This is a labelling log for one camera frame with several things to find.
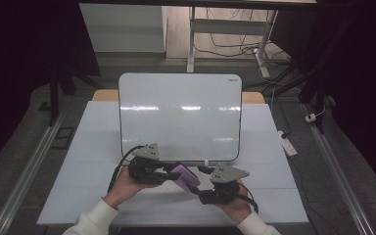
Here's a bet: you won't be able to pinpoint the white power strip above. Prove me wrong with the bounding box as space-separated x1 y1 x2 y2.
276 129 299 158

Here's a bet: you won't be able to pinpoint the white whiteboard with black rim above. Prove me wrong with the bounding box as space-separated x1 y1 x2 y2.
117 71 244 164

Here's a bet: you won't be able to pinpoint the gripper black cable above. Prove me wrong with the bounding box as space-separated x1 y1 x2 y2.
237 183 259 215
107 144 147 194

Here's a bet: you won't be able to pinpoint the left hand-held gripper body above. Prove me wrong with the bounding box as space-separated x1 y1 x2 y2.
128 143 171 186

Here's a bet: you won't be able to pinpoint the white desk frame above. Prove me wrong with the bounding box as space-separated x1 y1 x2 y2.
186 6 279 79

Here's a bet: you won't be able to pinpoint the person's left hand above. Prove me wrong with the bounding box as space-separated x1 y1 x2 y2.
103 165 161 211

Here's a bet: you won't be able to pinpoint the white cabinet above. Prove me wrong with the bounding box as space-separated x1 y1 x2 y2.
79 3 168 54

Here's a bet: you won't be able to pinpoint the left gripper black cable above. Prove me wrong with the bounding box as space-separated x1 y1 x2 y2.
107 144 147 194

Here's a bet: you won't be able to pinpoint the black metal stand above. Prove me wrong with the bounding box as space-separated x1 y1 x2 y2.
38 63 103 127
263 16 356 135

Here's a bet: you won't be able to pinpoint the black floor cables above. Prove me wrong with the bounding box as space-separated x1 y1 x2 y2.
194 8 292 68

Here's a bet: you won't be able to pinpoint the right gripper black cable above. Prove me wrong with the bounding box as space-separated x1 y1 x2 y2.
237 183 259 215

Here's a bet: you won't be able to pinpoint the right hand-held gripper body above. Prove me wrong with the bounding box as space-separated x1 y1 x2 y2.
197 164 251 207

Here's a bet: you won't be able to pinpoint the person's right hand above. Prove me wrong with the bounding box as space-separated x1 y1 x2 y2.
214 178 254 225

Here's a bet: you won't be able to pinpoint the purple whiteboard eraser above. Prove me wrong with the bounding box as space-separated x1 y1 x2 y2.
169 164 201 192

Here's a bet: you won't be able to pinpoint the aluminium rail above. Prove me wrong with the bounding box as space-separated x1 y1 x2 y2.
0 106 71 235
301 103 376 235

